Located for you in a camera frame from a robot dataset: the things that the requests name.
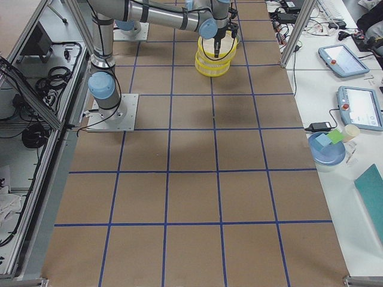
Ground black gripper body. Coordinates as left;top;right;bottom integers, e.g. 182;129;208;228
215;7;239;39

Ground yellow top steamer layer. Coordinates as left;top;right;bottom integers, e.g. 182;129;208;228
195;31;241;66

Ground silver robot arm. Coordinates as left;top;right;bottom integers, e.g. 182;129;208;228
88;1;238;121
111;1;218;39

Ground upper blue teach pendant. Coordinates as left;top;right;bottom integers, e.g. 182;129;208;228
318;44;370;78

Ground blue teach pendant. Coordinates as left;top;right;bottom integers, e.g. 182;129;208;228
318;44;370;78
337;86;382;132

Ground black power adapter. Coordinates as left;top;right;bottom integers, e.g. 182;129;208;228
305;122;333;133

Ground light blue cube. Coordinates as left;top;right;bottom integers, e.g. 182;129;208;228
314;133;332;149

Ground green cube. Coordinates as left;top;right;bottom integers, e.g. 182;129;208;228
326;129;344;145

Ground lower blue teach pendant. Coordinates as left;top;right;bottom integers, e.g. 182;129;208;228
337;86;382;132

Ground beige cup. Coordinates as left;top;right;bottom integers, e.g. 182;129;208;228
342;124;360;143

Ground blue plate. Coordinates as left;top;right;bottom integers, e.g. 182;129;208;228
308;132;346;166

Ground black monitor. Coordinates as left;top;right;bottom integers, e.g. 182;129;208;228
20;22;53;63

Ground teal board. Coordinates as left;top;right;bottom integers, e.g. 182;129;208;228
354;164;382;240

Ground white crumpled cloth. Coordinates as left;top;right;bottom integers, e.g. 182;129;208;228
0;166;22;228

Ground aluminium frame post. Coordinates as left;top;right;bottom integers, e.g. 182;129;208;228
280;0;316;68

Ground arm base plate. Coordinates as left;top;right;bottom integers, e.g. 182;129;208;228
114;23;149;42
86;94;139;132

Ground black coiled cables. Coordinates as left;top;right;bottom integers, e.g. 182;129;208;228
21;121;48;150

